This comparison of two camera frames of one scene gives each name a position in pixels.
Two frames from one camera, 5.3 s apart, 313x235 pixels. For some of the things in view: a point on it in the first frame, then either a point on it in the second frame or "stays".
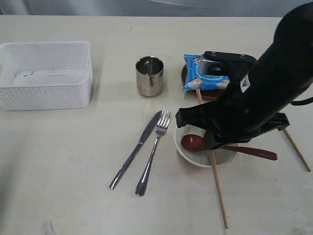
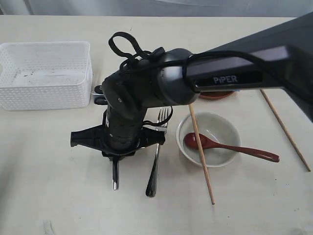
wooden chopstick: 215,175 to 202,154
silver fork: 163,125 to 151,186
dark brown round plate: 205,94 stays
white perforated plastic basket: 45,75 stays
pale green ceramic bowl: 202,157 stays
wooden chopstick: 297,149 stays
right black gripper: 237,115 to 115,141
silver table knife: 126,162 to 115,174
